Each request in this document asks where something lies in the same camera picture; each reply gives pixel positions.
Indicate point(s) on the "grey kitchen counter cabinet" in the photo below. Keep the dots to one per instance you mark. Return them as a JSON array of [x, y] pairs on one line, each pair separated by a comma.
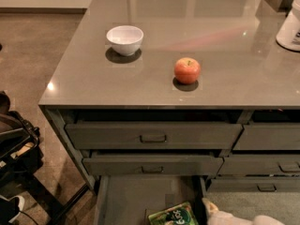
[[246, 76]]

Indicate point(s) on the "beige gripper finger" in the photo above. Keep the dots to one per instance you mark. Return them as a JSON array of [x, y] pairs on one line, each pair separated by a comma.
[[210, 207]]

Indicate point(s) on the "black and white shoe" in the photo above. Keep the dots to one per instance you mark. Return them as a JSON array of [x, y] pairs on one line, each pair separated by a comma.
[[10, 208]]

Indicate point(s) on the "white plastic jug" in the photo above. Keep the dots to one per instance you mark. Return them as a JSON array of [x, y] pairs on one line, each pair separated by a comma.
[[288, 35]]

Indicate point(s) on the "grey drawer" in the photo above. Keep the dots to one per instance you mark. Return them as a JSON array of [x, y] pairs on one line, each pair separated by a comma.
[[121, 164], [260, 165], [153, 135], [269, 137], [255, 184]]

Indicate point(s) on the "red apple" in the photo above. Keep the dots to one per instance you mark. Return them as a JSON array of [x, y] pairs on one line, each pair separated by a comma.
[[187, 70]]

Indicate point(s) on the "white ceramic bowl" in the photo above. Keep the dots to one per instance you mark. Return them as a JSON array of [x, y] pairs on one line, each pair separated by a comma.
[[125, 39]]

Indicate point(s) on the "middle left grey drawer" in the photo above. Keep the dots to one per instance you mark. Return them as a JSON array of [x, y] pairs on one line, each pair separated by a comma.
[[121, 164]]

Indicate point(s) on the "black equipment cart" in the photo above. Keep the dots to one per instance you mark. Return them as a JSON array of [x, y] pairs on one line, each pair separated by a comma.
[[20, 157]]

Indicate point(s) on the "middle right grey drawer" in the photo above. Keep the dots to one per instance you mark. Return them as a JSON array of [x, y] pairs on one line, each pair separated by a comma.
[[260, 165]]

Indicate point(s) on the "top right grey drawer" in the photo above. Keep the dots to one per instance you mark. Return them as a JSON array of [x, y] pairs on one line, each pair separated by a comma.
[[269, 137]]

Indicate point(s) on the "green rice chip bag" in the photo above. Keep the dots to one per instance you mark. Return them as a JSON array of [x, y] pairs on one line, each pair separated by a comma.
[[181, 214]]

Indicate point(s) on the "bottom right grey drawer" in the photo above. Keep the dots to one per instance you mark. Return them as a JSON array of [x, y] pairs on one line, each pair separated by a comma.
[[255, 184]]

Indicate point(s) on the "top left grey drawer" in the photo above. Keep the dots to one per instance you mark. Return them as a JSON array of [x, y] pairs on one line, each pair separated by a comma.
[[153, 135]]

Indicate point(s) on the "bottom left open drawer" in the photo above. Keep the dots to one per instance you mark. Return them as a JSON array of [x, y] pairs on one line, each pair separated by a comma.
[[130, 199]]

